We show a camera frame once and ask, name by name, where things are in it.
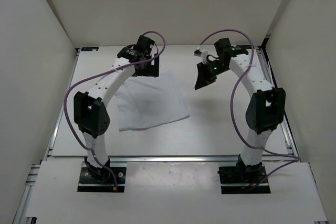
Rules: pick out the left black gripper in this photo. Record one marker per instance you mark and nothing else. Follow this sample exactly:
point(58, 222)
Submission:
point(151, 72)

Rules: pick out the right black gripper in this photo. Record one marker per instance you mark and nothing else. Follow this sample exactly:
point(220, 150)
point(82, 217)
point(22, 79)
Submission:
point(203, 78)

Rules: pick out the white skirt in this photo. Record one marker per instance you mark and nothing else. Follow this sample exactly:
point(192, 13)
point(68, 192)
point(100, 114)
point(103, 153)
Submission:
point(146, 102)

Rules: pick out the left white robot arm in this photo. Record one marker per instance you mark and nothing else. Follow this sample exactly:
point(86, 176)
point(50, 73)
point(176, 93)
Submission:
point(90, 107)

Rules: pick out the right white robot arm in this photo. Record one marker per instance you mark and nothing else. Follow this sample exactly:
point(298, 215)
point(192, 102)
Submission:
point(266, 107)

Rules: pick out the left blue corner label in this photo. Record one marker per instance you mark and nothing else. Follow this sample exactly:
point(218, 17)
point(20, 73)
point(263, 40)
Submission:
point(89, 48)

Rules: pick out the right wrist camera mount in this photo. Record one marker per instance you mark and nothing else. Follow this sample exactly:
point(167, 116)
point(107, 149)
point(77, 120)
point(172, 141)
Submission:
point(202, 53)

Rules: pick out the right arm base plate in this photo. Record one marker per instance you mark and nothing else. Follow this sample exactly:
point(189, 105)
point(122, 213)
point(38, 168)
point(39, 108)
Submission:
point(233, 182)

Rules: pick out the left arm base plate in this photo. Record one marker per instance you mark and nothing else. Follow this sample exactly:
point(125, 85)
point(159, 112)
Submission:
point(90, 183)

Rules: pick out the front aluminium rail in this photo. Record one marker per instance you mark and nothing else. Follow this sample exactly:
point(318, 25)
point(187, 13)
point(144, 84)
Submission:
point(174, 159)

